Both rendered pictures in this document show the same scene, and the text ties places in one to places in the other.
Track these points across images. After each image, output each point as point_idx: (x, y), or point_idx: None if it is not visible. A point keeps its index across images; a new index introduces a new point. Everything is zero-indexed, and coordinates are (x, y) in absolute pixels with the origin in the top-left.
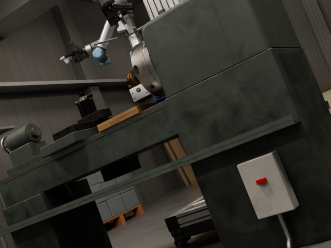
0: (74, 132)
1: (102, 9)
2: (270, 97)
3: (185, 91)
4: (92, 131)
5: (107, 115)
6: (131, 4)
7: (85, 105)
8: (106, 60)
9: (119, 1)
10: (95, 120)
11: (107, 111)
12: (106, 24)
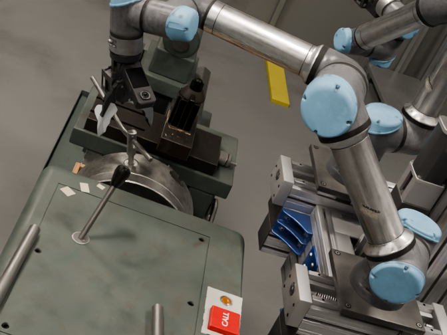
0: (78, 129)
1: (109, 49)
2: None
3: None
4: (121, 151)
5: (172, 155)
6: (136, 99)
7: (174, 105)
8: (374, 59)
9: (446, 2)
10: (149, 142)
11: (177, 149)
12: (394, 12)
